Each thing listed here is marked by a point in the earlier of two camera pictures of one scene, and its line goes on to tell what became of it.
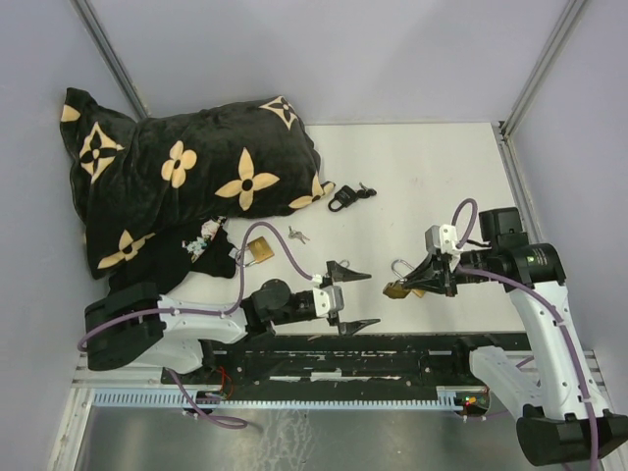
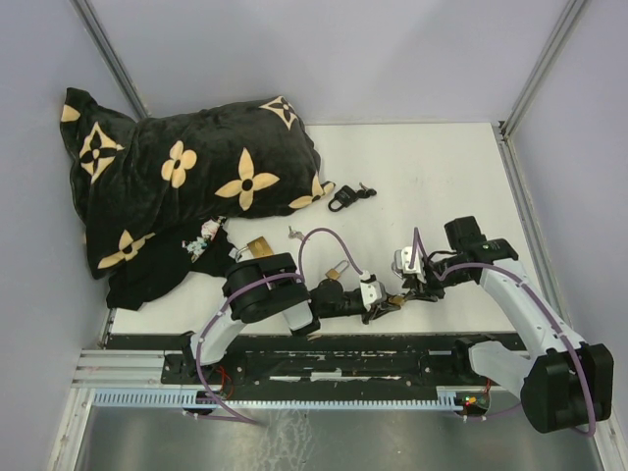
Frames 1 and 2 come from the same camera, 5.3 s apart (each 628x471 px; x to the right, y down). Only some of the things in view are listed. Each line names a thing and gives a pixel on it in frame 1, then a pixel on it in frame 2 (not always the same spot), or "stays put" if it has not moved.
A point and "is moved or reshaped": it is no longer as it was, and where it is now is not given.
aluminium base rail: x=86 y=379 stays put
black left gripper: x=341 y=274 -> x=366 y=317
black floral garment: x=203 y=246 stays put
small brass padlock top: x=395 y=289 is moved or reshaped
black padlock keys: x=366 y=192 stays put
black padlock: x=345 y=196 stays put
